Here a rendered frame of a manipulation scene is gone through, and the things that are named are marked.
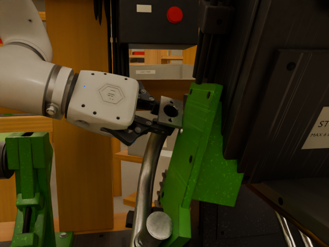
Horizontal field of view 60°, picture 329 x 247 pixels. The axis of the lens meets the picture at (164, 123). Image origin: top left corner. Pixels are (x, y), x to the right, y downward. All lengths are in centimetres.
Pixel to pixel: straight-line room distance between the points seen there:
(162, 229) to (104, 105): 20
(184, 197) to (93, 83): 22
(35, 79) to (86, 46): 30
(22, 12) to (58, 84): 13
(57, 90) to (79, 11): 33
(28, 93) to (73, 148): 32
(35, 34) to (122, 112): 20
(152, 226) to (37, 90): 25
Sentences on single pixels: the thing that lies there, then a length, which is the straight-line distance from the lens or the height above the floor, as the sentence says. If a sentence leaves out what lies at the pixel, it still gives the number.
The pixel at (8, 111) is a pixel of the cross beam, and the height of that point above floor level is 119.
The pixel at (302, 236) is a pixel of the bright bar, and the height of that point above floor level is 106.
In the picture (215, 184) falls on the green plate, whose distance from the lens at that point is 41.
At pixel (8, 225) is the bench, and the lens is 94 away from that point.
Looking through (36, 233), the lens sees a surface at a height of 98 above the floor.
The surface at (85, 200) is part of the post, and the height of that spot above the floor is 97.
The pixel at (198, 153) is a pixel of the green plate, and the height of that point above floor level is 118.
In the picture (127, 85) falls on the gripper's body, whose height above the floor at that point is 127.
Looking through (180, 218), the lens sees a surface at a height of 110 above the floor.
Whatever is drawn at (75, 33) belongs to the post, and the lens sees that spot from 73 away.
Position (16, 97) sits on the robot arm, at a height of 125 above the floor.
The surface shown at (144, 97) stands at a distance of 49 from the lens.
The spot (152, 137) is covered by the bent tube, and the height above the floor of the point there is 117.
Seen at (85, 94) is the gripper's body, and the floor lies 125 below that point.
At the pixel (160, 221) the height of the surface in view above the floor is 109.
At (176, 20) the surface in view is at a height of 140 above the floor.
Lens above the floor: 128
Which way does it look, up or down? 9 degrees down
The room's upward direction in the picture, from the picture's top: straight up
